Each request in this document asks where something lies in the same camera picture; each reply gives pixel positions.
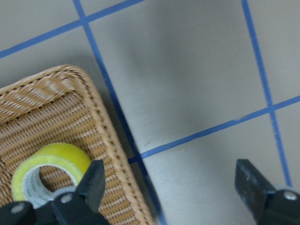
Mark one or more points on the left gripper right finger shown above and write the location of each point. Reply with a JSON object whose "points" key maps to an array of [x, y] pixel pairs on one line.
{"points": [[267, 204]]}

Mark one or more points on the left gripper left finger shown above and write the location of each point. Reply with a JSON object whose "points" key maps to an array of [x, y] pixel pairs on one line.
{"points": [[78, 207]]}

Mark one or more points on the yellow tape roll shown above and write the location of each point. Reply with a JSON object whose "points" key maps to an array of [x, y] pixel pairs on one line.
{"points": [[26, 184]]}

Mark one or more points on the brown wicker basket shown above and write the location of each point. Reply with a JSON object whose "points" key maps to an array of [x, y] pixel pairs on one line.
{"points": [[61, 104]]}

